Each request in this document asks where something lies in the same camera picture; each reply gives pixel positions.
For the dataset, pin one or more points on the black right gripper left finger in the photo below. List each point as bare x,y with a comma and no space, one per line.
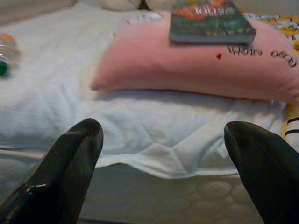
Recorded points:
58,175

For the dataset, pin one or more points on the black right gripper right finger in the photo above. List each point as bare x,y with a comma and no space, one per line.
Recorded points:
268,175

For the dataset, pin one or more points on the pink pillow with embroidered sheep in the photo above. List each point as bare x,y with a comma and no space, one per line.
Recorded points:
175,65

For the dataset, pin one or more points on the dark paperback book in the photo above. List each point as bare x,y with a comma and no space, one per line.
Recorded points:
205,25

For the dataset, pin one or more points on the white quilted bed sheet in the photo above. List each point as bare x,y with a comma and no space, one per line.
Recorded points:
58,81

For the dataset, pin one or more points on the cream quilted mattress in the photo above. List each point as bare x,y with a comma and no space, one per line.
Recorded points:
151,198

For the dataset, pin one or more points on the clear plastic bottle green cap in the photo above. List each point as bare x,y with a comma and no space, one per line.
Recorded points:
9,51

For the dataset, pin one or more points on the yellow cartoon print blanket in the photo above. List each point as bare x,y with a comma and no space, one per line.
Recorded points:
287,25

